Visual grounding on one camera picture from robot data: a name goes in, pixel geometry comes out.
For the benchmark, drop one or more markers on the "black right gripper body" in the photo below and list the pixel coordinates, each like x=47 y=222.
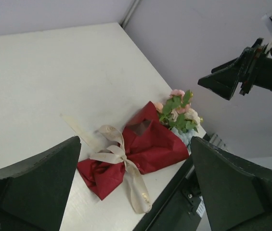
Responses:
x=259 y=71

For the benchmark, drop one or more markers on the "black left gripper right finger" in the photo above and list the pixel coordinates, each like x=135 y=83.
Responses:
x=237 y=193

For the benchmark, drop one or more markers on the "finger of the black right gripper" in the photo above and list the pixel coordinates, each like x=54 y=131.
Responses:
x=230 y=65
x=222 y=83

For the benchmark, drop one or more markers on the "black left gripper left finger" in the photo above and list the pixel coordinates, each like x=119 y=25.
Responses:
x=34 y=191

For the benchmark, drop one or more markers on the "cream ribbon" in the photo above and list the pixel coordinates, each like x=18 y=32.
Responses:
x=139 y=195

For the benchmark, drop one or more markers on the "aluminium frame post left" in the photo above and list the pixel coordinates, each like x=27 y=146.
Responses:
x=129 y=13

